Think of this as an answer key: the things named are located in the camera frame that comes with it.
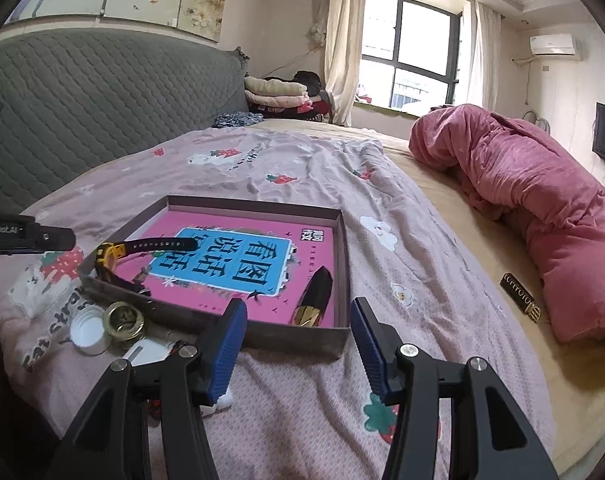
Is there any black yellow wrist watch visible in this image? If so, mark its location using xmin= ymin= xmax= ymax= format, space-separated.
xmin=94 ymin=237 xmax=198 ymax=296

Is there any white plastic bottle cap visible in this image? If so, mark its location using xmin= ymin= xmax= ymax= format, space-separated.
xmin=70 ymin=307 xmax=112 ymax=356

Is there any black gold lipstick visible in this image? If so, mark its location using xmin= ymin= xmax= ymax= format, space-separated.
xmin=290 ymin=266 xmax=333 ymax=327

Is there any white pill bottle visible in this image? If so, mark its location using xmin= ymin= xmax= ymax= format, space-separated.
xmin=124 ymin=337 xmax=176 ymax=366

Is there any grey quilted headboard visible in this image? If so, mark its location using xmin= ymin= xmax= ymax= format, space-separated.
xmin=0 ymin=28 xmax=248 ymax=214

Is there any shallow grey cardboard box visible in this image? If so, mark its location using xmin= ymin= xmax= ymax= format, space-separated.
xmin=80 ymin=195 xmax=350 ymax=359

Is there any pink strawberry bed sheet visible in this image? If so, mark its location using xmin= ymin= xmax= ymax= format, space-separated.
xmin=0 ymin=128 xmax=555 ymax=479

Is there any pink comforter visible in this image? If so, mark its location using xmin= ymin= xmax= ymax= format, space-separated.
xmin=409 ymin=104 xmax=605 ymax=342

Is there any dark patterned cloth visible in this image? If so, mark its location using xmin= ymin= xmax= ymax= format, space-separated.
xmin=212 ymin=112 xmax=264 ymax=129

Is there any pink Chinese workbook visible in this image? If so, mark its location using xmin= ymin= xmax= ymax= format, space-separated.
xmin=116 ymin=207 xmax=337 ymax=325

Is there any folded clothes stack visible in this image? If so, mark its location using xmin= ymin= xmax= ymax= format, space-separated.
xmin=244 ymin=70 xmax=333 ymax=122

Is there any cream curtain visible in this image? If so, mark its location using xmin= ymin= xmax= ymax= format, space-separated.
xmin=308 ymin=0 xmax=365 ymax=126

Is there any window with dark frame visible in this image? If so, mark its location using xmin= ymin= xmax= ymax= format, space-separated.
xmin=356 ymin=0 xmax=462 ymax=116

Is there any wall air conditioner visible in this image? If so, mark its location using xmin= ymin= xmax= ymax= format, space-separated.
xmin=529 ymin=34 xmax=579 ymax=58

